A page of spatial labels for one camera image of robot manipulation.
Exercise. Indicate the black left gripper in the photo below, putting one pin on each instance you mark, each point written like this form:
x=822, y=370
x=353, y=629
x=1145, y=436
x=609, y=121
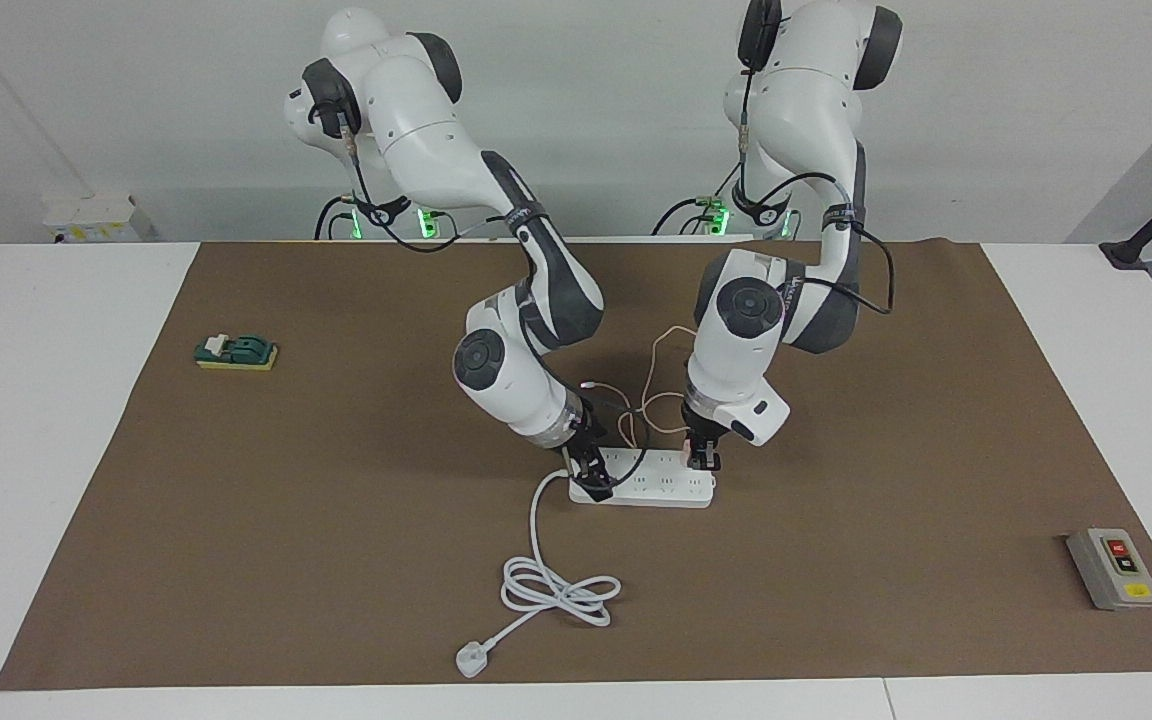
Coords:
x=704, y=420

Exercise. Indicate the white power strip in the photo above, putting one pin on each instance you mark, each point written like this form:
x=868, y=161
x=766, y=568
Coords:
x=656, y=485

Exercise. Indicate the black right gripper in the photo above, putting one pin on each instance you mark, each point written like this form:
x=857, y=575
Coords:
x=584, y=432

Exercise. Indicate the green knife switch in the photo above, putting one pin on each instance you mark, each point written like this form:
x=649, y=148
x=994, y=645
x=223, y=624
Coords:
x=246, y=350

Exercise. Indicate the white box with yellow labels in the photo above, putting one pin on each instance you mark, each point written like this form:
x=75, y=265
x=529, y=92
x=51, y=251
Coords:
x=96, y=220

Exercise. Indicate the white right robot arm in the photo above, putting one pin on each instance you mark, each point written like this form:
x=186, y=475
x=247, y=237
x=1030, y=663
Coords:
x=416, y=140

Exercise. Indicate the grey on-off switch box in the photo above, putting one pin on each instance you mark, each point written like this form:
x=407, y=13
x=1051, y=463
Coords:
x=1101, y=580

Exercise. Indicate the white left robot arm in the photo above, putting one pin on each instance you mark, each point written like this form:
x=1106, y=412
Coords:
x=806, y=90

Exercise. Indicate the brown table mat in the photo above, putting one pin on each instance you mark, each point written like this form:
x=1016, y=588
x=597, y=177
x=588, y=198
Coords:
x=336, y=600

